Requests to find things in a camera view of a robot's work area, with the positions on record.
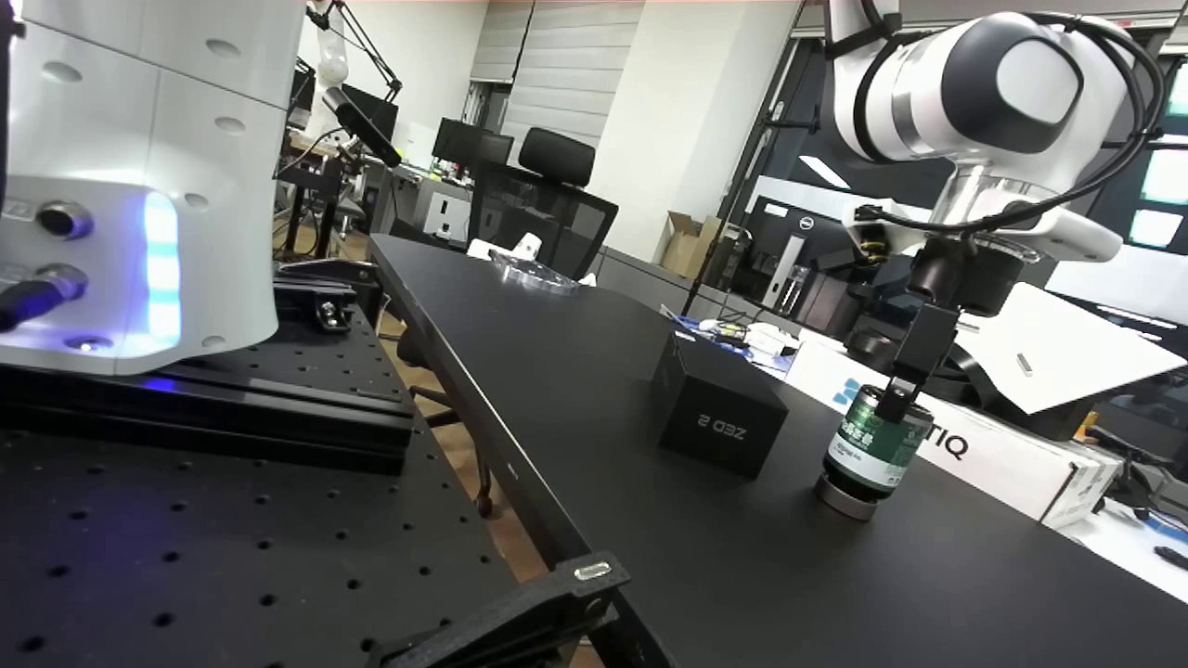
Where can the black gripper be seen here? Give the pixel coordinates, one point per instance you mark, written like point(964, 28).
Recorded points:
point(987, 278)

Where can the small green-topped black object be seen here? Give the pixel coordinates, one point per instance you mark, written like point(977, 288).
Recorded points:
point(874, 455)

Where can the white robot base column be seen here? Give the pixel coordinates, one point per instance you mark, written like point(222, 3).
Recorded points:
point(134, 170)

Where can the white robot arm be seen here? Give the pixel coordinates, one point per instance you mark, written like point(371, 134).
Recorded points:
point(977, 95)

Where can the white Robotiq cardboard box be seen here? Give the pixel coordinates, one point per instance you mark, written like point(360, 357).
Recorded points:
point(987, 451)

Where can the white flat board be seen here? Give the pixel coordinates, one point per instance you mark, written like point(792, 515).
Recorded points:
point(1064, 345)

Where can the black rectangular box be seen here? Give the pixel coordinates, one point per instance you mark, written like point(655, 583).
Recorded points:
point(719, 410)

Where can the brown cardboard box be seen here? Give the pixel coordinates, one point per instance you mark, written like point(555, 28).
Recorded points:
point(689, 247)

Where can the black office chair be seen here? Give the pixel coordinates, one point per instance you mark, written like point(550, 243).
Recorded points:
point(550, 196)

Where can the black perforated breadboard table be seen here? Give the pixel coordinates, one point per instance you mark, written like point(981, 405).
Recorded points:
point(222, 557)

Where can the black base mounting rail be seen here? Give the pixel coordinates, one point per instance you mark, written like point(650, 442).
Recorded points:
point(246, 413)

